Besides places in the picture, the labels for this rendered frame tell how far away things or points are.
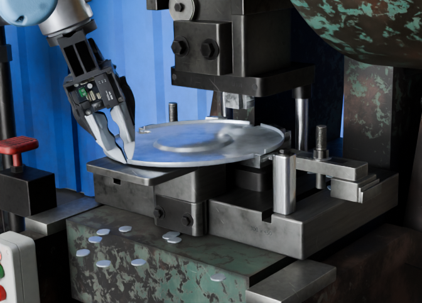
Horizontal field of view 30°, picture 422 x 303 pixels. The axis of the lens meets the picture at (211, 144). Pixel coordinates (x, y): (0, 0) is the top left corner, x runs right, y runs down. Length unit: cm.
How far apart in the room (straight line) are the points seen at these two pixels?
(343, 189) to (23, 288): 55
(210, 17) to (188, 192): 28
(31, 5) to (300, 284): 51
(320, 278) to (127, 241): 32
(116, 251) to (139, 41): 188
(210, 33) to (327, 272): 40
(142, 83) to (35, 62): 67
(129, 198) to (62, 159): 221
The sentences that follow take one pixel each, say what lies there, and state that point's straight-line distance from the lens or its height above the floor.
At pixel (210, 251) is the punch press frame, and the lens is 120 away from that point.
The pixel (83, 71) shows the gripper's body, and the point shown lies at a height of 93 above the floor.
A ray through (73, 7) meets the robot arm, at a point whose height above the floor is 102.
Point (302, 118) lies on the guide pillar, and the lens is 135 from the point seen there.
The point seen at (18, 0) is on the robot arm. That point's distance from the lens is 90.
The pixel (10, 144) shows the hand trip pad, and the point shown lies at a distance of 142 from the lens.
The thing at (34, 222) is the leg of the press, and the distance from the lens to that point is 139.
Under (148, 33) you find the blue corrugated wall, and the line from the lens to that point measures 301.
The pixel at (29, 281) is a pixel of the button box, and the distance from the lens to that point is 136.
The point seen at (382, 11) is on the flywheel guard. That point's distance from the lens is 88.
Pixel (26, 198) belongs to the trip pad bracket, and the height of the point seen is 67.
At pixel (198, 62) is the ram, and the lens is 124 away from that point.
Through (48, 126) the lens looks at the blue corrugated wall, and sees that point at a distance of 362.
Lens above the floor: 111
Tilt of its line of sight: 15 degrees down
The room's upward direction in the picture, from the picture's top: 1 degrees counter-clockwise
